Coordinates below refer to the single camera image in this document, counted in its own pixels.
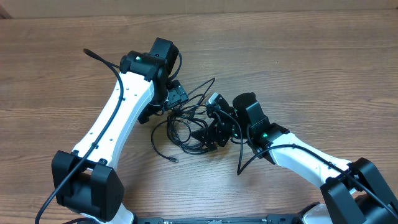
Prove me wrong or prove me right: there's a black cable bundle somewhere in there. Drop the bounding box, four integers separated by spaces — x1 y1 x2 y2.
150 77 218 164

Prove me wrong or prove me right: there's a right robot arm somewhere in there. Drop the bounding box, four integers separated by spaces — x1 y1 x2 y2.
192 93 397 223

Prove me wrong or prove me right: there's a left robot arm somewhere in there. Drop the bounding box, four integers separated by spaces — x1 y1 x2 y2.
50 38 188 223

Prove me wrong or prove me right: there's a cardboard wall panel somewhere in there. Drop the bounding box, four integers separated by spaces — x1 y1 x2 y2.
1 0 397 19

